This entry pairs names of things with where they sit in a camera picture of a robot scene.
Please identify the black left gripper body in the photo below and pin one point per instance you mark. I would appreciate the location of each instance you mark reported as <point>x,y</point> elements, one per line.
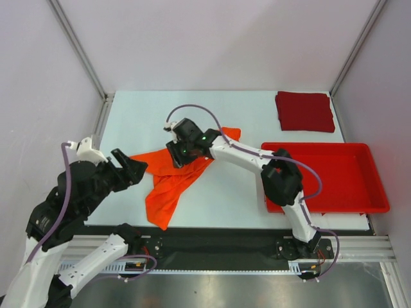
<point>109,180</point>

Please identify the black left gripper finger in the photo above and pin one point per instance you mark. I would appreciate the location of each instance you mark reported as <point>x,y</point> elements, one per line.
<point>122,159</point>
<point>134,171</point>

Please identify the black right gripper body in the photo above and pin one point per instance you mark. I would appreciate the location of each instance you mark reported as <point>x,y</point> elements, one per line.
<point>176,155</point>

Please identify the orange t shirt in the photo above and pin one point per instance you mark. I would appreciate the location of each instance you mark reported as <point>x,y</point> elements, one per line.
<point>169,183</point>

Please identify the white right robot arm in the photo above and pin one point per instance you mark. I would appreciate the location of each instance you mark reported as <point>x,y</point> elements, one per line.
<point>279,173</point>

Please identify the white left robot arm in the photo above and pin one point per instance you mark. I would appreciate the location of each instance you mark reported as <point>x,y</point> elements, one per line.
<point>51,227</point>

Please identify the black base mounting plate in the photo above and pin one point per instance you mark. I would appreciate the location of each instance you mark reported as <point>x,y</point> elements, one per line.
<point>227,249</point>

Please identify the folded dark red t shirt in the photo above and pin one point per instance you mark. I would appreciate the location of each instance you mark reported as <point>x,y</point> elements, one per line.
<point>309,112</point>

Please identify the red plastic tray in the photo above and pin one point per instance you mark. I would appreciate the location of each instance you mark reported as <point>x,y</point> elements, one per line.
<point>350,179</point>

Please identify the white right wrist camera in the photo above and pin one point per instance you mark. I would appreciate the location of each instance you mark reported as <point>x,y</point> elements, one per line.
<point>169,126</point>

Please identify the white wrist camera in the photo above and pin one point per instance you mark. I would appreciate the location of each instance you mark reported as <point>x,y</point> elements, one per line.
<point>169,126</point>
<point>87,151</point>

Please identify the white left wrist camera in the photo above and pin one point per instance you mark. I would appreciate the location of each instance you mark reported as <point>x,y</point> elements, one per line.
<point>87,151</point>

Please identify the left aluminium frame post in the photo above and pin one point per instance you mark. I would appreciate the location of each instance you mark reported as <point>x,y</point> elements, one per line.
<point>71,36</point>

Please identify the aluminium frame post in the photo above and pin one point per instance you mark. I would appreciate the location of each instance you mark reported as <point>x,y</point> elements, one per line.
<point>372,19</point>
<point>71,36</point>

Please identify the aluminium front rail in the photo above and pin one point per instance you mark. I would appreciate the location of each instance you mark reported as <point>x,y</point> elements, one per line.
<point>352,248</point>

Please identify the right aluminium frame post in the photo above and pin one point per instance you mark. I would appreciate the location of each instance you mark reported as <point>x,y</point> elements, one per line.
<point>372,19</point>

